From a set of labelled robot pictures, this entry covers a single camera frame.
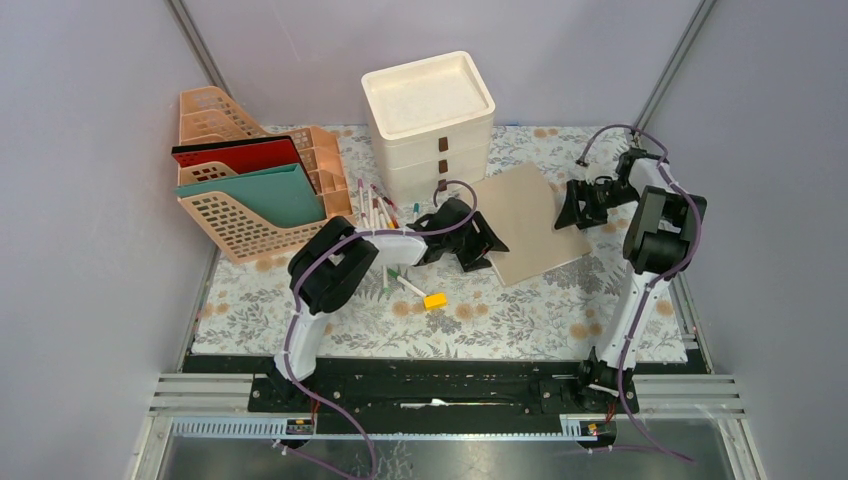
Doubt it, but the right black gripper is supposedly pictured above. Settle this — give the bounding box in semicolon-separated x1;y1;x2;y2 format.
553;180;639;233

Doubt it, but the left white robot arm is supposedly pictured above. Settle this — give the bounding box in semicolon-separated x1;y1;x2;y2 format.
268;198;509;411

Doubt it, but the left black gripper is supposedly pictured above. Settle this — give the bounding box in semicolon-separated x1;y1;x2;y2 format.
443;211;507;272

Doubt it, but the green capped white marker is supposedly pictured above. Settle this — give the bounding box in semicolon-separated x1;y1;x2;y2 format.
387;268;428;298

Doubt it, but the beige notebook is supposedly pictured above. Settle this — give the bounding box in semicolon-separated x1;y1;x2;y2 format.
472;162;592;286

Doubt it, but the teal folder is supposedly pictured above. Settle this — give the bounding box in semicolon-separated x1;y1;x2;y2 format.
175;164;326;228

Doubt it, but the yellow eraser block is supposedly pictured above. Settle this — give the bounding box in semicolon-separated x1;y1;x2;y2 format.
423;292;448;311

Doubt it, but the red ring binder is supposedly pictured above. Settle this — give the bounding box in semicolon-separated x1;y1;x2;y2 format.
171;135;307;174

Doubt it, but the white three-drawer cabinet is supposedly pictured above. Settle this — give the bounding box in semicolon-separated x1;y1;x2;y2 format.
361;51;496;205

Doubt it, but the red capped marker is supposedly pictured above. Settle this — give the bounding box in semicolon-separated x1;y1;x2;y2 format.
370;183;397;212

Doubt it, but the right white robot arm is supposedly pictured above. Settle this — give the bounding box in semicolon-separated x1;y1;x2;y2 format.
554;147;707;413

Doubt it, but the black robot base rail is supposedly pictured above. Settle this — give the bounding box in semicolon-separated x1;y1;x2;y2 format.
182;354;710;435

